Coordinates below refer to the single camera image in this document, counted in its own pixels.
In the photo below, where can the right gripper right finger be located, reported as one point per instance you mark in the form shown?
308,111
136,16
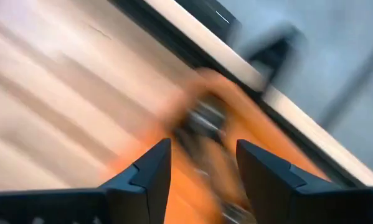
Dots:
273,193

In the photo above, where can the black spoon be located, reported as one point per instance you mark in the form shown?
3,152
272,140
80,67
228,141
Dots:
205,121

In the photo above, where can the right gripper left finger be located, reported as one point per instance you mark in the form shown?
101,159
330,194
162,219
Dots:
142,193

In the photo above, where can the black table edge clamp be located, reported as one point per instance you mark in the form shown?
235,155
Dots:
273,56

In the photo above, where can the orange plastic container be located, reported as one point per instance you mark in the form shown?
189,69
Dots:
251,124

